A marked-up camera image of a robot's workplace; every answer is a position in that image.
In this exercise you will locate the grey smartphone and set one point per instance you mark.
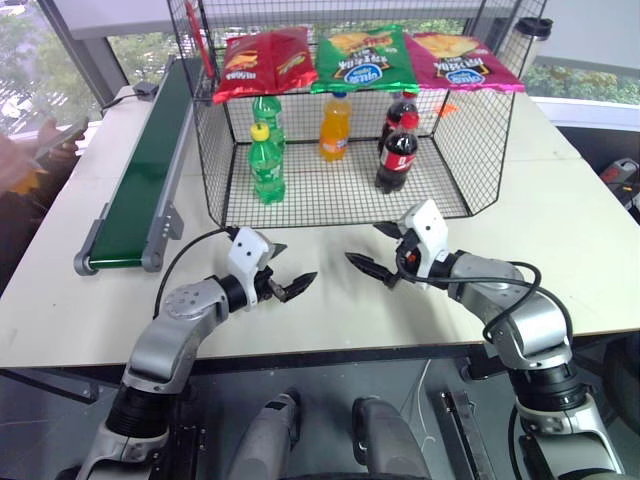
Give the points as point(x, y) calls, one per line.
point(62, 140)

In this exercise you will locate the cola bottle red label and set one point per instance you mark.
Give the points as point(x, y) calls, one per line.
point(400, 107)
point(396, 160)

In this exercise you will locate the grey tumbler black lid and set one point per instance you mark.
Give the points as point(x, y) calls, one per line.
point(522, 45)

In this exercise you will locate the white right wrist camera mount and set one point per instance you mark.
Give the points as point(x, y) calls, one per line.
point(430, 230)

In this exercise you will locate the grey rounded robot leg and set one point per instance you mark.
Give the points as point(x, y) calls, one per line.
point(385, 440)
point(270, 440)

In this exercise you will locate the green soda bottle yellow cap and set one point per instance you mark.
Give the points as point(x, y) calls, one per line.
point(267, 170)

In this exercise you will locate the pink chips bag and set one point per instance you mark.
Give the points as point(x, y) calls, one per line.
point(460, 62)

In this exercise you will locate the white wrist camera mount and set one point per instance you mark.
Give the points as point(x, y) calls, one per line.
point(430, 230)
point(247, 250)

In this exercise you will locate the black power adapter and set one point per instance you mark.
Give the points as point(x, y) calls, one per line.
point(146, 91)

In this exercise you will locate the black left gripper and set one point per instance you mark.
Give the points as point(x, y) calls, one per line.
point(267, 287)

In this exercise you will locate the green chips bag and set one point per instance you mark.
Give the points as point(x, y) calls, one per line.
point(365, 60)

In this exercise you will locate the bystander hand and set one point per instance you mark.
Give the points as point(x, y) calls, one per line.
point(52, 135)

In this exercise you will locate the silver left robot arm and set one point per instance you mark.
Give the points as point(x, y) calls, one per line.
point(165, 340)

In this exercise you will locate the red black power tool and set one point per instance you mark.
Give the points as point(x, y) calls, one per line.
point(622, 177)

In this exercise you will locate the orange soda bottle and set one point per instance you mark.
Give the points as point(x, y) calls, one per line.
point(335, 130)

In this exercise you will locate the black metal rail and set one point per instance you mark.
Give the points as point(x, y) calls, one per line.
point(465, 435)

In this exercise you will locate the red hanging strip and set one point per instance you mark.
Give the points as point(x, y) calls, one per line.
point(200, 40)

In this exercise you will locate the red chips bag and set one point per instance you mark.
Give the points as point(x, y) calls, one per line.
point(265, 62)

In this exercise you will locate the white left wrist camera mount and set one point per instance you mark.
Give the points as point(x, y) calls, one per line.
point(247, 250)

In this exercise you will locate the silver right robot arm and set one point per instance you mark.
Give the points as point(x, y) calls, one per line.
point(530, 325)

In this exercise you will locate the bystander pink sleeved arm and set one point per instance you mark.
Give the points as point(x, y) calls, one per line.
point(15, 160)

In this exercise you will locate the green conveyor belt grey frame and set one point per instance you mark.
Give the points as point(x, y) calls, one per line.
point(142, 170)

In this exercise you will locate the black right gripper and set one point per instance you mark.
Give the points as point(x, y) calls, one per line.
point(406, 255)

